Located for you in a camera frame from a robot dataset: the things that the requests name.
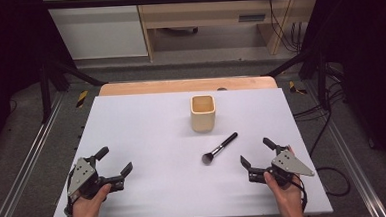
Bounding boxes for black metal frame stand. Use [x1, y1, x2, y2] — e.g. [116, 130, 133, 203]
[260, 45, 332, 114]
[37, 56, 110, 124]

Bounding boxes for beige square cup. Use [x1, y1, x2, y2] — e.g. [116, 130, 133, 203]
[188, 93, 218, 134]

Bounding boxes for yellow black floor tape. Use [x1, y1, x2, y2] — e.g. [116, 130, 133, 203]
[288, 80, 308, 96]
[75, 89, 91, 109]

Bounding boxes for white cabinet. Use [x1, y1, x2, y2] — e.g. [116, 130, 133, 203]
[40, 0, 149, 63]

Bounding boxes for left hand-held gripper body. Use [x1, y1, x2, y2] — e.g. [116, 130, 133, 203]
[64, 155, 109, 201]

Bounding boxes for black curtain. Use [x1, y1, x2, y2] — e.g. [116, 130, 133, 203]
[299, 0, 386, 177]
[0, 0, 81, 163]

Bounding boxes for white table board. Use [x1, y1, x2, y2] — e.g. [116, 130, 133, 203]
[43, 83, 335, 217]

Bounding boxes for black makeup brush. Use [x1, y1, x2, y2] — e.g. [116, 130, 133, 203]
[199, 131, 241, 166]

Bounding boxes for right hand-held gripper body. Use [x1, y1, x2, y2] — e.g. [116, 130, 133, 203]
[265, 147, 316, 190]

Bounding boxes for light wooden desk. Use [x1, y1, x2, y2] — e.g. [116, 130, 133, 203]
[134, 0, 326, 63]

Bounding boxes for person's right hand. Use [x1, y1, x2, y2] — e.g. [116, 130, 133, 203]
[261, 144, 307, 216]

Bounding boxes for black floor cables bundle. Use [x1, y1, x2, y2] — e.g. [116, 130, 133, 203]
[290, 62, 348, 122]

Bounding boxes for black looped floor cable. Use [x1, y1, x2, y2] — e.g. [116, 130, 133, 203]
[305, 108, 353, 199]

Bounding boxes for aluminium floor rail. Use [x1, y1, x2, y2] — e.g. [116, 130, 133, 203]
[0, 91, 72, 217]
[304, 77, 386, 217]

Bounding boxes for wooden table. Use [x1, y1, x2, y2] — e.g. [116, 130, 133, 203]
[98, 74, 278, 98]

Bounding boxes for black hanging wall cables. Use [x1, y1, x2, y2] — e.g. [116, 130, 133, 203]
[264, 0, 305, 55]

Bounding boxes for person's left hand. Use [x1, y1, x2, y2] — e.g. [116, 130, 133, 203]
[69, 183, 115, 217]

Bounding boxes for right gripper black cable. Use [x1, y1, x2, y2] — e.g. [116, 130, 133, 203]
[292, 173, 310, 215]

